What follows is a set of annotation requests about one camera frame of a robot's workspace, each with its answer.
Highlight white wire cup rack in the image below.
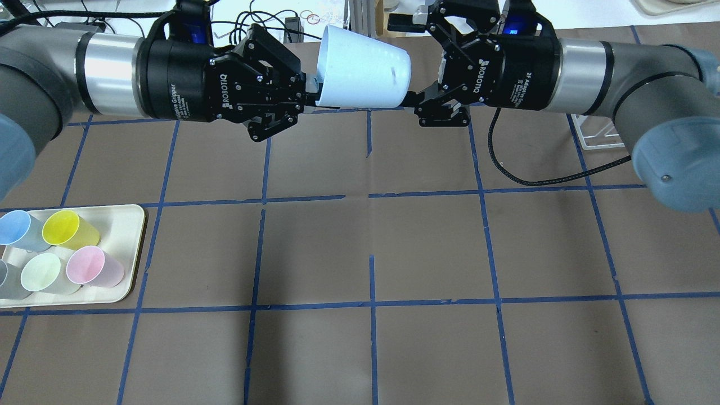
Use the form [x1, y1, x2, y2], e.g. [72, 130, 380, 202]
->
[569, 114, 625, 151]

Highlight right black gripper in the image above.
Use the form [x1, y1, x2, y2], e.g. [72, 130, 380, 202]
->
[386, 1, 561, 127]

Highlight cream plastic tray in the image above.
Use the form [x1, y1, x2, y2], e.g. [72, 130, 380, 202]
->
[1, 204, 147, 310]

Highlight yellow plastic cup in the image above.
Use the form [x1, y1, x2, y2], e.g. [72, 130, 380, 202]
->
[42, 210, 101, 250]

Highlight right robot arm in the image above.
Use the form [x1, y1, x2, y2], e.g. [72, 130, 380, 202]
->
[388, 1, 719, 212]

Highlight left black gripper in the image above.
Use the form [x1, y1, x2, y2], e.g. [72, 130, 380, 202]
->
[137, 1, 321, 142]

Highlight light blue plastic cup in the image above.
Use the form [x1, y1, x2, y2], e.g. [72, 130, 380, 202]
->
[316, 25, 412, 108]

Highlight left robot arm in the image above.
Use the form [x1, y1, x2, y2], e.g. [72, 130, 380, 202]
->
[1, 1, 321, 197]

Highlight cream plastic cup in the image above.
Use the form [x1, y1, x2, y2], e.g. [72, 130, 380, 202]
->
[20, 252, 82, 295]

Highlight pink plastic cup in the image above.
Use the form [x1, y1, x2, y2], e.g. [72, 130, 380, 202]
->
[65, 246, 124, 288]

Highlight black braided cable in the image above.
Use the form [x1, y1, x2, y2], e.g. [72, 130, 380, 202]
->
[488, 107, 632, 186]

